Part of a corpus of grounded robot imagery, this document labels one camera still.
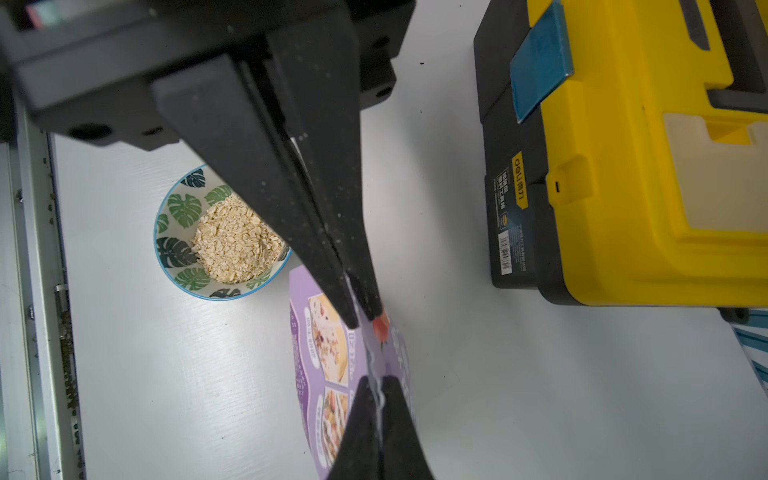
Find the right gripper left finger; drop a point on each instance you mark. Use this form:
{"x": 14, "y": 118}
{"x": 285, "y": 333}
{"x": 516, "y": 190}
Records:
{"x": 358, "y": 457}

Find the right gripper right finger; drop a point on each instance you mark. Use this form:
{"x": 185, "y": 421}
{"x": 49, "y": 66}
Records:
{"x": 401, "y": 456}

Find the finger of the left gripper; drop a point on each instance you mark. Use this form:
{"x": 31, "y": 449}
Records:
{"x": 217, "y": 108}
{"x": 317, "y": 68}

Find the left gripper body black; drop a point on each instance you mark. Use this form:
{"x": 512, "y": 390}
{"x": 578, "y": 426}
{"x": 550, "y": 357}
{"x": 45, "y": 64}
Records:
{"x": 88, "y": 76}

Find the purple oats bag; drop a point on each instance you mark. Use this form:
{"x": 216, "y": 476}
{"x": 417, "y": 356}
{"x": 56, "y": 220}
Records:
{"x": 330, "y": 359}

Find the green leaf pattern bowl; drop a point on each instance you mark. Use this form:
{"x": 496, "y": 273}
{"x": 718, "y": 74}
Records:
{"x": 176, "y": 224}

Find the oats in bowl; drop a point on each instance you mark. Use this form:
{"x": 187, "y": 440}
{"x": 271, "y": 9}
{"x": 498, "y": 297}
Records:
{"x": 233, "y": 244}

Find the yellow black toolbox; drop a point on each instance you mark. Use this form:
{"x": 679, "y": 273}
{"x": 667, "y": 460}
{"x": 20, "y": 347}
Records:
{"x": 626, "y": 150}

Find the aluminium rail frame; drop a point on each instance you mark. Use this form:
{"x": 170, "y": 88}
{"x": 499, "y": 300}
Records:
{"x": 41, "y": 429}

